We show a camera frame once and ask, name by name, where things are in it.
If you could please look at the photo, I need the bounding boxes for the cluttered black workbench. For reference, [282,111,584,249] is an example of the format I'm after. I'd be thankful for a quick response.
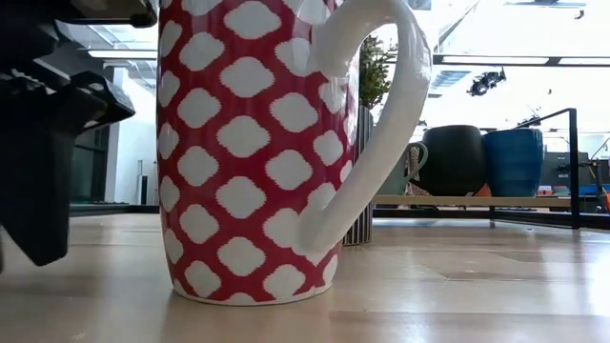
[542,151,610,213]

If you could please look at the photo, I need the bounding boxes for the black aluminium rig frame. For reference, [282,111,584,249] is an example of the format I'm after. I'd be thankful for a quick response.
[69,203,610,231]

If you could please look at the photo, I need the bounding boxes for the green plant in striped pot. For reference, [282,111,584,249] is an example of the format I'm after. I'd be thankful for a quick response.
[341,35,399,248]

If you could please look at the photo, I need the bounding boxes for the green mug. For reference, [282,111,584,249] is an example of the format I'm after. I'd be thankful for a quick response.
[376,141,429,196]

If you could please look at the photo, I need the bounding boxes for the wooden shelf with black frame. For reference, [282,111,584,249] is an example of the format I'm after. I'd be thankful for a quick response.
[373,108,581,231]

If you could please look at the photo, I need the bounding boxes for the black mug red inside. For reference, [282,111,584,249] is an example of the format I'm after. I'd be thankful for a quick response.
[412,124,487,197]

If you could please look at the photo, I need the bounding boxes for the brown leaf patterned mug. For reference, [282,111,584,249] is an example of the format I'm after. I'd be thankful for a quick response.
[405,145,433,197]

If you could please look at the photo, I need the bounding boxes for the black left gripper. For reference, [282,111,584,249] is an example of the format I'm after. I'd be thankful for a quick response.
[0,0,158,268]

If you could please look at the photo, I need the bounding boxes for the red white patterned mug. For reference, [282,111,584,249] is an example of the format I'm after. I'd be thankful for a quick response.
[155,0,433,307]

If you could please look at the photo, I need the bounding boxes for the black ceiling-mounted device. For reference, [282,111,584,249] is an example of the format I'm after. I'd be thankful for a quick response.
[466,68,508,98]

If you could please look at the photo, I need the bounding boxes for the blue glazed mug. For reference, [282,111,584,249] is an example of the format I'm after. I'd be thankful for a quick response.
[481,127,544,198]

